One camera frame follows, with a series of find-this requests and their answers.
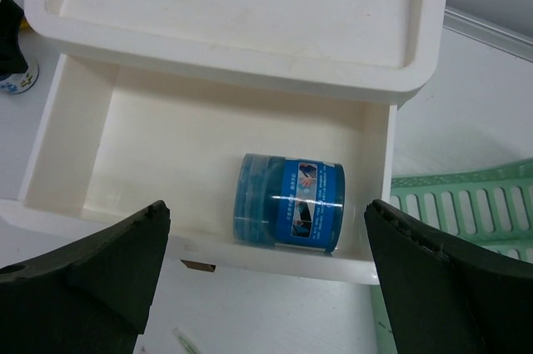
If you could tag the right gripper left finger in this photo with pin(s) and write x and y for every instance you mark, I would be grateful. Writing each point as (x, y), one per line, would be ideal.
(91, 296)

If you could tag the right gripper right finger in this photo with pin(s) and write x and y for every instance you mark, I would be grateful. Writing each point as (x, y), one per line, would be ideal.
(444, 294)

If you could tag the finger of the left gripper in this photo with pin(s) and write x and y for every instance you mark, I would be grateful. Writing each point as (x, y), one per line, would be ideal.
(12, 59)

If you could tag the green pen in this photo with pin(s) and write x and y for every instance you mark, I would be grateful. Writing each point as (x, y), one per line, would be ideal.
(186, 343)

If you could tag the white drawer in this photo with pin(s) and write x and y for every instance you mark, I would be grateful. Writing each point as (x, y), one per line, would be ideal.
(115, 139)

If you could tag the green file rack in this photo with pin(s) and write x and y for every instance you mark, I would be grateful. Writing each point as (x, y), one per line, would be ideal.
(490, 208)

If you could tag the white three-drawer organizer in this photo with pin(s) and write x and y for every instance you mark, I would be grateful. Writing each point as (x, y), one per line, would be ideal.
(367, 50)

